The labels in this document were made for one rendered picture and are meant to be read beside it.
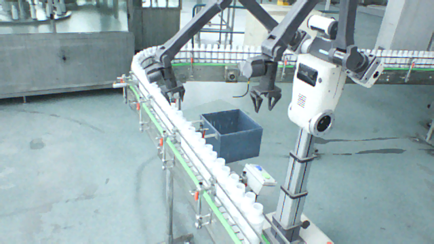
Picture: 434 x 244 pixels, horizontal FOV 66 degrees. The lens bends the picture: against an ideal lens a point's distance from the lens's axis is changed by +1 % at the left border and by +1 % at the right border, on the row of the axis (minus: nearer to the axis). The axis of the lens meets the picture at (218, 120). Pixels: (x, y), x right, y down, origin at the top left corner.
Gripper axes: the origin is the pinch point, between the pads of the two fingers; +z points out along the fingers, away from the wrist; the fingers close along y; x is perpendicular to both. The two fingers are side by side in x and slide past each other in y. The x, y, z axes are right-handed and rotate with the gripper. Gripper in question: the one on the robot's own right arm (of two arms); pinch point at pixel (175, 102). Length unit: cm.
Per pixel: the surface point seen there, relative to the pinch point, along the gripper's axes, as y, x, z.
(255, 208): -1, 70, 12
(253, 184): -10, 51, 21
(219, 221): 9, 55, 27
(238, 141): -34, -10, 49
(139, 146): 14, -165, 127
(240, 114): -52, -39, 50
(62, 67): 59, -304, 64
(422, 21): -552, -254, 178
